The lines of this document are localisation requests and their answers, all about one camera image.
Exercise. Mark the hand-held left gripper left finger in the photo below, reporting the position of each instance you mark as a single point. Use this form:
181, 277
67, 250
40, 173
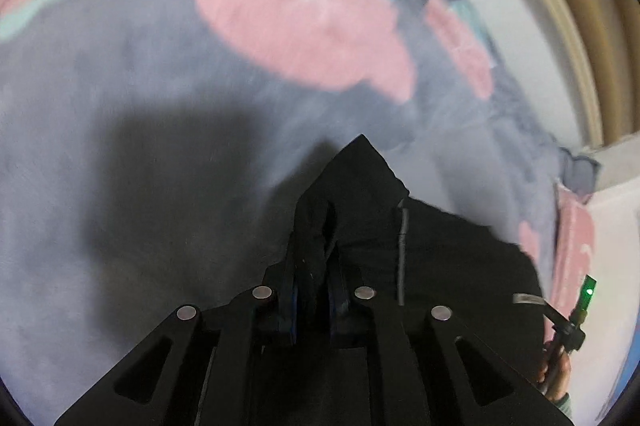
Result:
293, 306

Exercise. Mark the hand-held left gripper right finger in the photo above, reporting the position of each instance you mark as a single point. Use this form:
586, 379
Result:
340, 301

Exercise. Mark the black hooded jacket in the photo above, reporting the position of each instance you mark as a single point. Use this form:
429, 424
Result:
400, 251

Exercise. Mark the person's right forearm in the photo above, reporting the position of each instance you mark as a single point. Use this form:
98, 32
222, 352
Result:
564, 407

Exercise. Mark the person's right hand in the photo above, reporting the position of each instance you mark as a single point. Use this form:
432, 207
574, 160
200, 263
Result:
555, 378

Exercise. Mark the pink pillow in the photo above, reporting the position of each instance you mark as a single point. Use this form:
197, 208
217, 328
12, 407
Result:
575, 251

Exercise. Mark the grey pillow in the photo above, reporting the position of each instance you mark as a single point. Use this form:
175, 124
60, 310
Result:
580, 173

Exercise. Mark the grey pink floral blanket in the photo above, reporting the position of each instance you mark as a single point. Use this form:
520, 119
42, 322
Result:
200, 105

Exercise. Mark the brown striped window blind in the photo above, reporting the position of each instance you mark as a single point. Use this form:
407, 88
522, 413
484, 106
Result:
600, 5

